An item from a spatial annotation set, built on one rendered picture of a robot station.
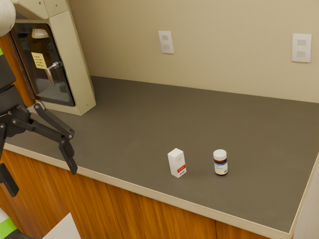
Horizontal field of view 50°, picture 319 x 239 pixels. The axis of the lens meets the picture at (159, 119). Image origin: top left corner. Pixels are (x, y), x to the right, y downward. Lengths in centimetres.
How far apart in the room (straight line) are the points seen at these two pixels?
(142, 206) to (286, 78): 80
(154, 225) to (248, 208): 43
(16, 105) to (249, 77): 113
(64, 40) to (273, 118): 93
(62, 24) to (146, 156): 68
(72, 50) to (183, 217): 88
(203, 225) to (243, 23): 83
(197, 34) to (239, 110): 41
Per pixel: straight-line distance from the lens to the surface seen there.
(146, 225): 137
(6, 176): 79
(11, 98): 70
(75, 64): 162
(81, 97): 167
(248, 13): 151
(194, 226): 121
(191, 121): 145
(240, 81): 163
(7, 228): 85
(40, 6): 151
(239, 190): 110
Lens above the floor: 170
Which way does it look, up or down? 30 degrees down
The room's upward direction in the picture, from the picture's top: 11 degrees counter-clockwise
